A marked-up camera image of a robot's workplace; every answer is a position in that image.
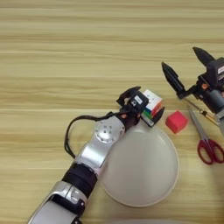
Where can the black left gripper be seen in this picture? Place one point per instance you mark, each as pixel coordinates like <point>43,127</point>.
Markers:
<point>131,116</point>

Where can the left black box white label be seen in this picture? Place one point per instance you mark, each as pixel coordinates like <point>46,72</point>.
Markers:
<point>137,100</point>

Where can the white round plate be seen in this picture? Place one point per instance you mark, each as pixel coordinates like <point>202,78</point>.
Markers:
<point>140,169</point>

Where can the multicoloured puzzle cube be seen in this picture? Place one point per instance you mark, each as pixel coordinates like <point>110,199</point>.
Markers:
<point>153,102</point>

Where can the red cube block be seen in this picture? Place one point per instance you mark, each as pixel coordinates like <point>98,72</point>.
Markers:
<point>176,122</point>

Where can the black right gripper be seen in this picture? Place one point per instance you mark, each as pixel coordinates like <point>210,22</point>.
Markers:
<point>214,99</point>

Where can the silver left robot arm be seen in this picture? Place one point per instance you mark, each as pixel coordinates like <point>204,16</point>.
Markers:
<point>102,145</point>

